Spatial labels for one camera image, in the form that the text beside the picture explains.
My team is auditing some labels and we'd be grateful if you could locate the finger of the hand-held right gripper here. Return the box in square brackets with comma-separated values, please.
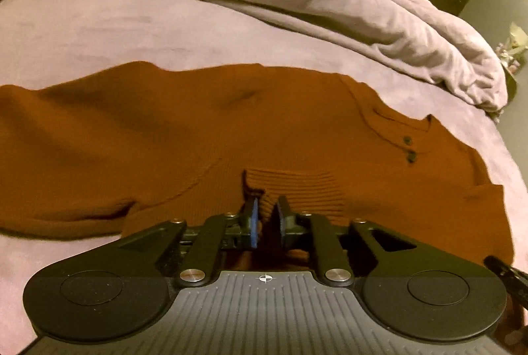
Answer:
[483, 255, 528, 292]

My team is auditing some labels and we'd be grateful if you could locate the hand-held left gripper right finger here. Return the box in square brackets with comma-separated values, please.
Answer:
[272, 195, 417, 285]

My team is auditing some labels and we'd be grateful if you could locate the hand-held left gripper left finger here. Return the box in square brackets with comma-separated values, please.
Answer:
[110, 196, 265, 285]

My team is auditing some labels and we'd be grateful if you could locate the brown knit sweater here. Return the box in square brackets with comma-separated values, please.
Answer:
[0, 61, 515, 272]

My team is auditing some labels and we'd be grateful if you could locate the pale clutter pile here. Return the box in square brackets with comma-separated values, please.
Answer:
[495, 21, 528, 76]

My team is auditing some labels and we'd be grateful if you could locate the purple bed sheet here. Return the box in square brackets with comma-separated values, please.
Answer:
[0, 0, 528, 355]

